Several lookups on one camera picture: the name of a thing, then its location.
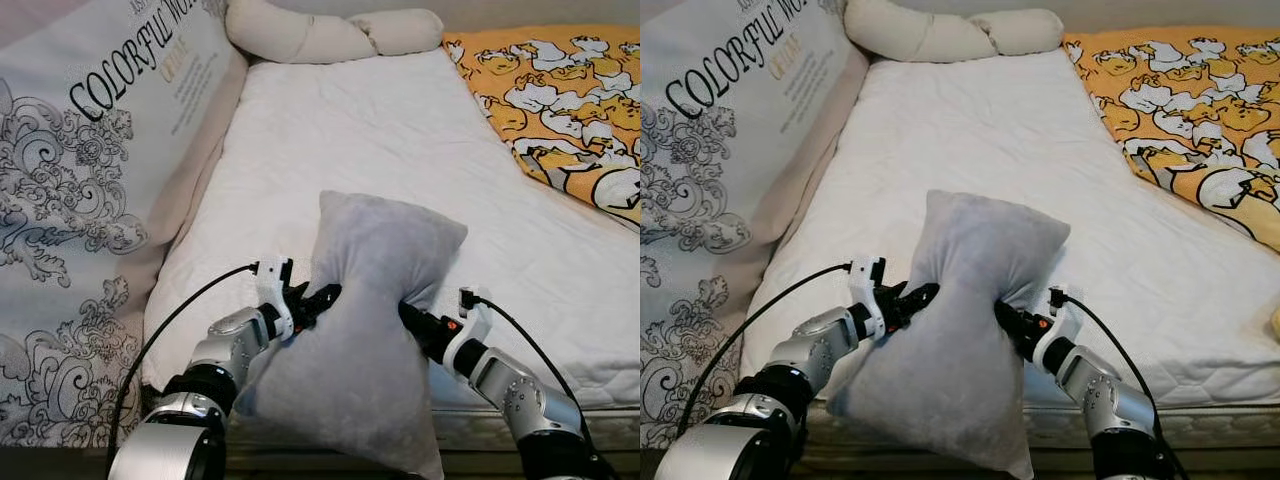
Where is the white quilted mattress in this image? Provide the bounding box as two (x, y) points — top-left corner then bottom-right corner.
(745, 48), (1280, 453)
(143, 48), (641, 453)

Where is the grey pillow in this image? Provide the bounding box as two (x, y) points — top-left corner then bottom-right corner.
(235, 190), (469, 480)
(828, 188), (1072, 480)

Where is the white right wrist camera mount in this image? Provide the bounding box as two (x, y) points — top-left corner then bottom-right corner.
(1032, 284), (1087, 375)
(442, 286), (494, 373)

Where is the beige long bolster pillow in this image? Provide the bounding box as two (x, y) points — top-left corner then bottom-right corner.
(225, 0), (446, 66)
(845, 0), (1066, 66)

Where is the yellow cartoon egg blanket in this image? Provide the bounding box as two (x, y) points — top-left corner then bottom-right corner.
(1062, 24), (1280, 253)
(443, 24), (641, 227)

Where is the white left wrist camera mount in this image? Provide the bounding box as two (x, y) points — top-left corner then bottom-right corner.
(252, 256), (297, 344)
(847, 255), (891, 342)

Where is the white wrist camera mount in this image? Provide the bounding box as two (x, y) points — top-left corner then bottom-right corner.
(1032, 284), (1087, 375)
(252, 256), (297, 344)
(442, 286), (494, 373)
(847, 255), (891, 342)

